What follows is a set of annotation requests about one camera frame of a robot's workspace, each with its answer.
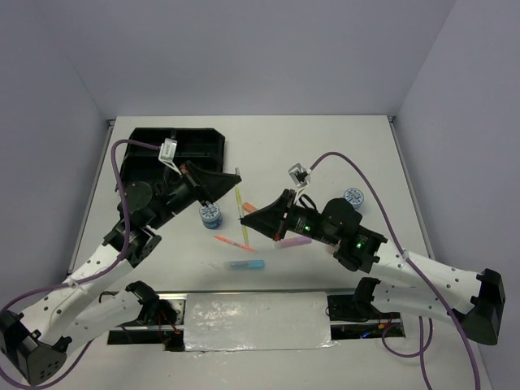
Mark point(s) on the silver foil plate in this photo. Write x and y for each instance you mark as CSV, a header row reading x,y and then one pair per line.
x,y
256,321

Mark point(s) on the blue round tape tin left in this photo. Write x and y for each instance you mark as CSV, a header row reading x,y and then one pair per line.
x,y
211,216

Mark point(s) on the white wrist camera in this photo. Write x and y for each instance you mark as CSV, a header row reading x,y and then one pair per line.
x,y
300,176
167,152

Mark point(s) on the orange thin pen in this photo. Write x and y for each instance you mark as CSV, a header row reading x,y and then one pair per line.
x,y
233,243

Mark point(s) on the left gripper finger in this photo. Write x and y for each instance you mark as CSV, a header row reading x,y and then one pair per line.
x,y
213,189
198,174

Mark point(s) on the yellow thin pen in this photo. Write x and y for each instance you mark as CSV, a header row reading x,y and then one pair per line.
x,y
241,215

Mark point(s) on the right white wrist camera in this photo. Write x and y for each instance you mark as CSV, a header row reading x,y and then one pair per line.
x,y
300,176

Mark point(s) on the blue highlighter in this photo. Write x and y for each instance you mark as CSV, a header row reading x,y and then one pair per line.
x,y
249,265

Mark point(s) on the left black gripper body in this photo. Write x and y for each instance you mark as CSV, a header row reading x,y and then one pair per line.
x,y
182,193

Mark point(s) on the purple pink highlighter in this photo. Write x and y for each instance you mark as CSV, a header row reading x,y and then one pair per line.
x,y
292,242

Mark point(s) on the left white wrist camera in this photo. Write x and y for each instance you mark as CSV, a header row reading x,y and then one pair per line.
x,y
167,152

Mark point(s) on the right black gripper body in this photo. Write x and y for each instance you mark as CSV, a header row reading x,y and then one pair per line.
x,y
302,220

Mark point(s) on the blue round tape tin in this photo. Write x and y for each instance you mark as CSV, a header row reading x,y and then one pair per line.
x,y
355,197
211,216

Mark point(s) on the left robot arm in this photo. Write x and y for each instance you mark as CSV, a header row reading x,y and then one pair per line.
x,y
38,339

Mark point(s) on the orange capped highlighter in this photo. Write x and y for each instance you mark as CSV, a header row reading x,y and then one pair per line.
x,y
248,208

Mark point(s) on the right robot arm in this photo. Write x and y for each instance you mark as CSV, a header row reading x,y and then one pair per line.
x,y
395,280

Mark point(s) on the blue round tape tin right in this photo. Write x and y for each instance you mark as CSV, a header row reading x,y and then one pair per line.
x,y
355,197

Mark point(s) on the black four-compartment tray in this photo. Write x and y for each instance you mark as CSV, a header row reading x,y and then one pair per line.
x,y
203,147

